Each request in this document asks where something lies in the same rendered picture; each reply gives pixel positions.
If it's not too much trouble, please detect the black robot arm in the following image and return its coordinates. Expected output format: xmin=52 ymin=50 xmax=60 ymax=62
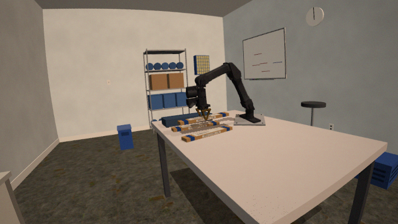
xmin=186 ymin=62 xmax=261 ymax=123

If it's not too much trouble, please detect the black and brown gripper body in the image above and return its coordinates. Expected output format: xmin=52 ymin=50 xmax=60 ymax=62
xmin=195 ymin=96 xmax=210 ymax=110

